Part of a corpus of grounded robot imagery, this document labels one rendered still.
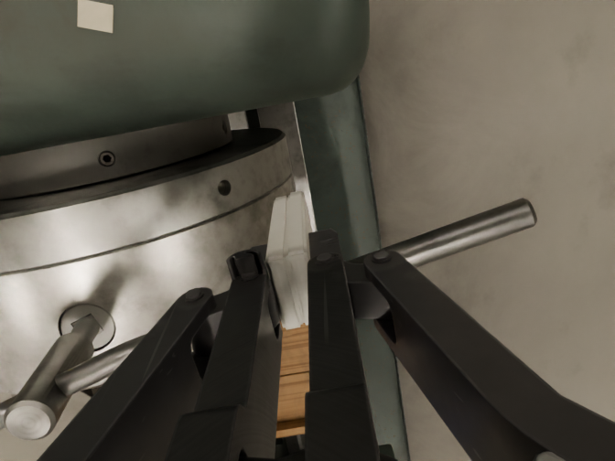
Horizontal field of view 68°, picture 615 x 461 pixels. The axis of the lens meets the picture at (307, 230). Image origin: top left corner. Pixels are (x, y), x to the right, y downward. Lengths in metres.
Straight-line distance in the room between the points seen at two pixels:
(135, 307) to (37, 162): 0.12
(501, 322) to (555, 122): 0.74
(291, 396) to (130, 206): 0.54
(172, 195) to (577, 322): 1.86
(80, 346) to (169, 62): 0.16
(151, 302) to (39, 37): 0.16
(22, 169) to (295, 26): 0.21
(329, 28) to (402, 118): 1.30
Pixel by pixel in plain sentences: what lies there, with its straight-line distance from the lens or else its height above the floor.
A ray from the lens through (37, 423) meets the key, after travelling 0.25.
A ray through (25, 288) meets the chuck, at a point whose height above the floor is 1.24.
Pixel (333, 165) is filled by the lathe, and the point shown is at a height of 0.54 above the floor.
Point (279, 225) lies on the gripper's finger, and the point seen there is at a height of 1.32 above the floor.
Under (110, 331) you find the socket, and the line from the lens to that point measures 0.32.
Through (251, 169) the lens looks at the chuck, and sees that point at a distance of 0.33.
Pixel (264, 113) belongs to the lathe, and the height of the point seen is 0.86.
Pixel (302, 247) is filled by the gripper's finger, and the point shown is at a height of 1.34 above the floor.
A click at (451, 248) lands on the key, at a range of 0.19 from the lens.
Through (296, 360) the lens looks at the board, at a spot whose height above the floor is 0.88.
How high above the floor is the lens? 1.49
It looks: 71 degrees down
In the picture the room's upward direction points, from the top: 175 degrees clockwise
